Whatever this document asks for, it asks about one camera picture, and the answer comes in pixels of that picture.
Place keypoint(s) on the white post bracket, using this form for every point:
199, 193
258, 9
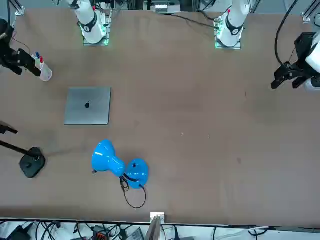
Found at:
157, 215

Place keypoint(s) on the white socket box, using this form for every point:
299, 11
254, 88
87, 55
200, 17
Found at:
161, 9

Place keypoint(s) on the red capped marker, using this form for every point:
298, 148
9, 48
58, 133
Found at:
41, 59

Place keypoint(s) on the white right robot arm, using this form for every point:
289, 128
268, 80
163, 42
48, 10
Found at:
90, 22

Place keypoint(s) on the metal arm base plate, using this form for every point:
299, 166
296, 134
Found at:
237, 47
106, 43

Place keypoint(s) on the grey laptop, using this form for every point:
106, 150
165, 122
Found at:
87, 106

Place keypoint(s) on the pink transparent pen cup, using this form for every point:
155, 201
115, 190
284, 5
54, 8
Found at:
46, 73

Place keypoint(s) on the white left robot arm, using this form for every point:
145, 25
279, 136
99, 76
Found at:
235, 22

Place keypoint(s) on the black desktop phone stand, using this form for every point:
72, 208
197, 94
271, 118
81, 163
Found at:
31, 165

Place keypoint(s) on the grey aluminium post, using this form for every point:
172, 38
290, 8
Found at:
153, 230

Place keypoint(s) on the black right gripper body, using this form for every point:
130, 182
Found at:
6, 47

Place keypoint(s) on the black power adapter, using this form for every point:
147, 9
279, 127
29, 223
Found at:
18, 233

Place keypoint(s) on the red and black hub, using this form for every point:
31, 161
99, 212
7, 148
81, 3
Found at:
101, 233

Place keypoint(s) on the blue desk lamp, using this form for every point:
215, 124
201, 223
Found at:
105, 157

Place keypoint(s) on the blue capped marker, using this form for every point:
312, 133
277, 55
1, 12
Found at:
37, 54

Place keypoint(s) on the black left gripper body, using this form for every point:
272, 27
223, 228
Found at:
303, 47

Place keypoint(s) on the aluminium corner bracket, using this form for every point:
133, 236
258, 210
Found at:
306, 17
20, 11

